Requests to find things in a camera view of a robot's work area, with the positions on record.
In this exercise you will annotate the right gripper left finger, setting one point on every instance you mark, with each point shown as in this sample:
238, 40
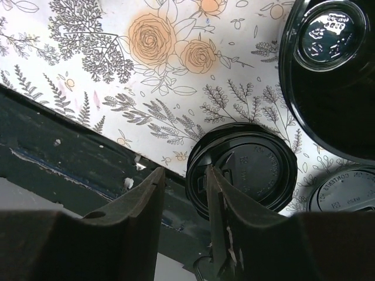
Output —
118, 241

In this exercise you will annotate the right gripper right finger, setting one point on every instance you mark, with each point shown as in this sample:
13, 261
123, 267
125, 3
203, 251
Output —
251, 242

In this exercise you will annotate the black coffee lid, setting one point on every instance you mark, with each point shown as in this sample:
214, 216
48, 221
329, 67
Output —
349, 190
251, 158

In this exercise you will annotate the black paper coffee cup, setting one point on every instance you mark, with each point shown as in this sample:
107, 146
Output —
326, 73

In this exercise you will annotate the floral patterned table mat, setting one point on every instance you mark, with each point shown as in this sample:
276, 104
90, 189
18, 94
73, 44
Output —
155, 76

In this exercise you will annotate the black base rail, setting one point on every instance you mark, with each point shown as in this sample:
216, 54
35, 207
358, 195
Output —
49, 160

